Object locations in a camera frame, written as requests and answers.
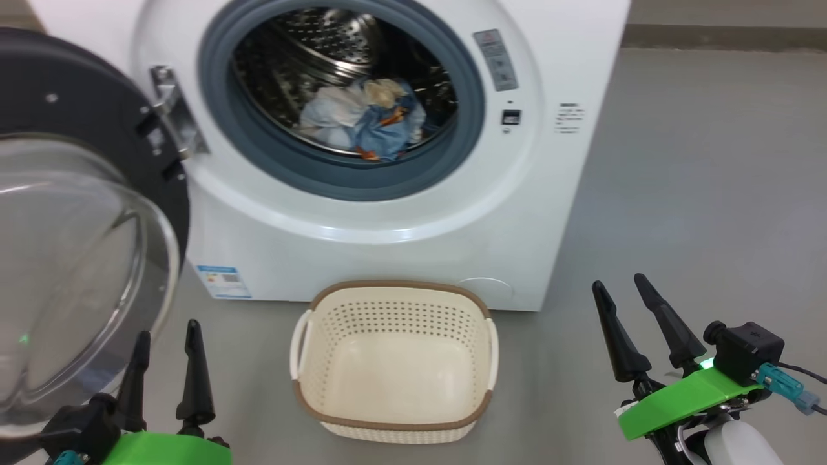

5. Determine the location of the metal door hinge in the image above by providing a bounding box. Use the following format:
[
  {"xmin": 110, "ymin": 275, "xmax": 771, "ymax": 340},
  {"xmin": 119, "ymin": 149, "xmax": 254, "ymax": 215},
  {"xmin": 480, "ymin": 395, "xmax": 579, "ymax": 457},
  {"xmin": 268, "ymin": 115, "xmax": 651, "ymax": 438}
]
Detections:
[{"xmin": 149, "ymin": 64, "xmax": 209, "ymax": 160}]

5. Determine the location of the grey warning sticker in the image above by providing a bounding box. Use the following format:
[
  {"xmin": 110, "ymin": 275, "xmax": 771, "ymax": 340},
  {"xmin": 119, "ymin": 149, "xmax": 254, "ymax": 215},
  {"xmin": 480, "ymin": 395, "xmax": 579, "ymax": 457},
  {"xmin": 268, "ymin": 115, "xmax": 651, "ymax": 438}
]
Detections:
[{"xmin": 472, "ymin": 28, "xmax": 520, "ymax": 93}]

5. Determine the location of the teal right camera connector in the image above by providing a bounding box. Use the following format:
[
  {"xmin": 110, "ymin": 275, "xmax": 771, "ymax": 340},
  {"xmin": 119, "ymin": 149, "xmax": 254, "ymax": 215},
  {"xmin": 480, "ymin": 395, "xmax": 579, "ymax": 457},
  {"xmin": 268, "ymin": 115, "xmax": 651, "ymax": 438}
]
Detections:
[{"xmin": 755, "ymin": 362, "xmax": 822, "ymax": 416}]

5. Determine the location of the black round glass washer door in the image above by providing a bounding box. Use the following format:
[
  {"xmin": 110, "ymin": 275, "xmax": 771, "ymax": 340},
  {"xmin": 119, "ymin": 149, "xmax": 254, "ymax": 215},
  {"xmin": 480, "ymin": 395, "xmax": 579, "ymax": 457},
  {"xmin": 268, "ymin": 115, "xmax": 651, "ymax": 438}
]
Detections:
[{"xmin": 0, "ymin": 27, "xmax": 192, "ymax": 465}]

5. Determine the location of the cream perforated laundry basket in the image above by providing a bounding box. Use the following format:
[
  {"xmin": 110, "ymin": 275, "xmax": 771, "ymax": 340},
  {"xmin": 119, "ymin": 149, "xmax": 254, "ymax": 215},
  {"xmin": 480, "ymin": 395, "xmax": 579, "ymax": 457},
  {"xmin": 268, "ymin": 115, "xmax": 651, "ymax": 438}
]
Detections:
[{"xmin": 289, "ymin": 279, "xmax": 500, "ymax": 446}]

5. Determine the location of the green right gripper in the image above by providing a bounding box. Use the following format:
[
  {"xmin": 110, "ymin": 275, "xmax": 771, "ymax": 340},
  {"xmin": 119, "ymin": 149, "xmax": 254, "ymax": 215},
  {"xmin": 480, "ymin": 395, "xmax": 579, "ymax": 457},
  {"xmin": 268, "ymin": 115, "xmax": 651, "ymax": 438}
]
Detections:
[{"xmin": 591, "ymin": 273, "xmax": 767, "ymax": 444}]

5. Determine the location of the blue energy label sticker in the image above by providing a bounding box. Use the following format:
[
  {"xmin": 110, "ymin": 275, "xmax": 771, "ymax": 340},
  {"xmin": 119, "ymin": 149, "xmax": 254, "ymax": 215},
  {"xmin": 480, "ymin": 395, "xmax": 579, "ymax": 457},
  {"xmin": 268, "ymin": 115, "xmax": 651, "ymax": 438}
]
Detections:
[{"xmin": 196, "ymin": 264, "xmax": 252, "ymax": 300}]

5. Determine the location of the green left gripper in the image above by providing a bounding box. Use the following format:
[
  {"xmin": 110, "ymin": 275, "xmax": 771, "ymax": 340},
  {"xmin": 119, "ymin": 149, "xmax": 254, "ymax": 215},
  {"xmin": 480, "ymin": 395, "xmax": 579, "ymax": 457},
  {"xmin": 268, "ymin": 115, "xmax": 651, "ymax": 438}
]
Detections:
[{"xmin": 99, "ymin": 318, "xmax": 233, "ymax": 465}]

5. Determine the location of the black right camera cable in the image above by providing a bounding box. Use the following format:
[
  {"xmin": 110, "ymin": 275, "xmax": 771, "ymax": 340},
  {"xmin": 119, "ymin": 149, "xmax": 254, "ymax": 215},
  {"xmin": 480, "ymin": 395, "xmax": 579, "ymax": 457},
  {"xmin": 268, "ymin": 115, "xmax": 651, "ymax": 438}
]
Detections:
[{"xmin": 778, "ymin": 362, "xmax": 827, "ymax": 386}]

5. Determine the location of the small black text label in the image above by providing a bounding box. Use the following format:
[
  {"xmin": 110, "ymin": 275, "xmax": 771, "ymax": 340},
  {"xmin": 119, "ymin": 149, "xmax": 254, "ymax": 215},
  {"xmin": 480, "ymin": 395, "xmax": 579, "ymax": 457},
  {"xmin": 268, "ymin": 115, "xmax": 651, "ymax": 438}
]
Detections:
[{"xmin": 555, "ymin": 101, "xmax": 587, "ymax": 135}]

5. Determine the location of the white front-load washing machine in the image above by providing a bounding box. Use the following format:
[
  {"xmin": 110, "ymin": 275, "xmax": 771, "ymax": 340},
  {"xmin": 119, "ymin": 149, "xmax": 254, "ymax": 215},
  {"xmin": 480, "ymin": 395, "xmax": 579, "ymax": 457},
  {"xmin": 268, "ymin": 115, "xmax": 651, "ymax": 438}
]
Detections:
[{"xmin": 26, "ymin": 0, "xmax": 631, "ymax": 313}]

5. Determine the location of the grey rubber door seal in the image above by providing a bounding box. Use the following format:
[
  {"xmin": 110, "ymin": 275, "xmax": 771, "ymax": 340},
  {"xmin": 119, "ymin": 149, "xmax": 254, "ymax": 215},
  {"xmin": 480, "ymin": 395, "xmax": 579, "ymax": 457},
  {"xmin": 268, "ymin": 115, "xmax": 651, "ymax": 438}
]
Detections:
[{"xmin": 197, "ymin": 0, "xmax": 486, "ymax": 203}]

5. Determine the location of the pale white-blue garment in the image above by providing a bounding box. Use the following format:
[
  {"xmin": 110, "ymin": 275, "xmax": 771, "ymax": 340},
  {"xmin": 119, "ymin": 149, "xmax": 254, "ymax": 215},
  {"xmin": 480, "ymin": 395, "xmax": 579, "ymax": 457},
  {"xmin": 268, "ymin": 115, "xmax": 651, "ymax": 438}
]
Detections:
[{"xmin": 298, "ymin": 78, "xmax": 409, "ymax": 150}]

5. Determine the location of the round white filter cover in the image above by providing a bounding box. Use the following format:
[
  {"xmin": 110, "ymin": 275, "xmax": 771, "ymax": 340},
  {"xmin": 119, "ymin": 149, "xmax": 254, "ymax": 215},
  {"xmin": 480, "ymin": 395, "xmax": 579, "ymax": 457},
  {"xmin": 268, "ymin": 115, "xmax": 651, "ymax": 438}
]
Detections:
[{"xmin": 457, "ymin": 277, "xmax": 516, "ymax": 310}]

